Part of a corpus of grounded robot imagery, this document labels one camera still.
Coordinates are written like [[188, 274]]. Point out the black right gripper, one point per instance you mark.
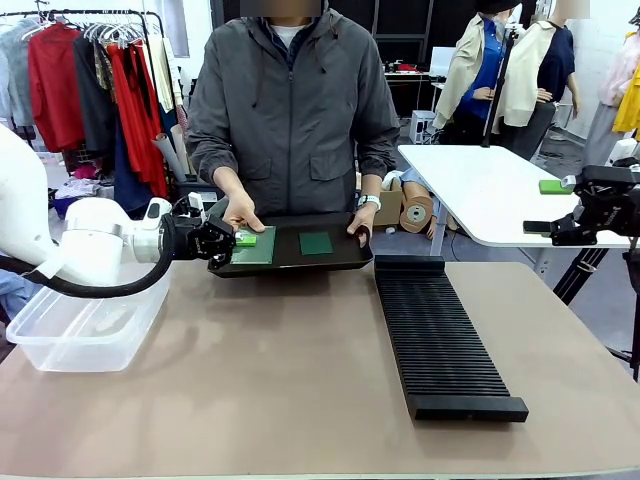
[[612, 200]]

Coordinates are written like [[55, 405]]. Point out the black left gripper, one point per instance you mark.
[[197, 240]]

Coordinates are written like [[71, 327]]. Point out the large light green PCB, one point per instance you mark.
[[262, 252]]

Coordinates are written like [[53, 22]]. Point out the black plastic tray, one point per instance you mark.
[[290, 245]]

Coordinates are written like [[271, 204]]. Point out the small dark green PCB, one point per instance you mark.
[[316, 243]]

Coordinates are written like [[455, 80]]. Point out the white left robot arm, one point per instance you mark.
[[90, 235]]

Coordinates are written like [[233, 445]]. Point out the person's right forearm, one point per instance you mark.
[[215, 160]]

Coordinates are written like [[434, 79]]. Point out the person's left forearm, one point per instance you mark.
[[378, 160]]

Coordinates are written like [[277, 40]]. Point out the person's right hand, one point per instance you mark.
[[240, 212]]

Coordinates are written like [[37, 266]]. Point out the person's left hand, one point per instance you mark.
[[364, 220]]

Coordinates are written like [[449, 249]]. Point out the black tripod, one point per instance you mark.
[[580, 272]]

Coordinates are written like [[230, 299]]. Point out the dark grey storage bin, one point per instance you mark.
[[200, 189]]

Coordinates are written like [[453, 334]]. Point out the white side table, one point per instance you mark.
[[480, 190]]

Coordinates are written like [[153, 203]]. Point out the beige paper roll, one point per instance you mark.
[[180, 142], [167, 155]]

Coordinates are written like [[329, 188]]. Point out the mannequin yellow and pink clothes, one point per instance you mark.
[[627, 105]]

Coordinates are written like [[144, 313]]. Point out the cardboard spool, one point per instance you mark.
[[416, 214]]

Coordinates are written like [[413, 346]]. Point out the white wristwatch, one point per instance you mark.
[[369, 202]]

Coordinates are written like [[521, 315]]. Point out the mannequin cream jacket navy dress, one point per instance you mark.
[[555, 65]]

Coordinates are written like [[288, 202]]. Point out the lying mannequin blue shirt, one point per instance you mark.
[[417, 182]]

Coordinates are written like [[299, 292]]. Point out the person in grey jacket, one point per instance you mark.
[[290, 115]]

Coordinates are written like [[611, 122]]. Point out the white plastic crate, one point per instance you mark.
[[424, 127]]

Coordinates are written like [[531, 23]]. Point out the brown cardboard box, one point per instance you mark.
[[387, 205]]

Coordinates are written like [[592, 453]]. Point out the red hanging dress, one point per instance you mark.
[[135, 115]]

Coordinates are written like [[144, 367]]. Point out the mannequin beige coat blue shirt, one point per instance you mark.
[[465, 65]]

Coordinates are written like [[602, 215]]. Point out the black slotted PCB rack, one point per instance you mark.
[[440, 340]]

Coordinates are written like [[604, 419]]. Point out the clear plastic box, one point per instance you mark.
[[75, 345]]

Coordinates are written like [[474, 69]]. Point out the cream hanging garment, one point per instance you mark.
[[167, 75]]

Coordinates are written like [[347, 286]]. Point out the black hanging jacket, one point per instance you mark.
[[95, 120]]

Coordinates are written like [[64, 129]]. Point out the white monitor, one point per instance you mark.
[[442, 60]]

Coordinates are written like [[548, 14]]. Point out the light blue fabric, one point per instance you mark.
[[12, 295]]

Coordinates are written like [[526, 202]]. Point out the red hanging shirt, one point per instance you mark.
[[55, 85]]

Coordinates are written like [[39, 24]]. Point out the grey hanging garment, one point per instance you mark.
[[15, 75]]

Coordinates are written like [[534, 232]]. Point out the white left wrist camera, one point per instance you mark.
[[196, 204]]

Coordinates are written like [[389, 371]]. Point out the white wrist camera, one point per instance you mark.
[[196, 204], [627, 149]]

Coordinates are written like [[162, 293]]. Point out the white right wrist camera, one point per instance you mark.
[[627, 149]]

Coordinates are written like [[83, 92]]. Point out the black camera pole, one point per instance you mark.
[[497, 100]]

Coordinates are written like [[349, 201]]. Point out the black clothes rail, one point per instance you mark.
[[145, 14]]

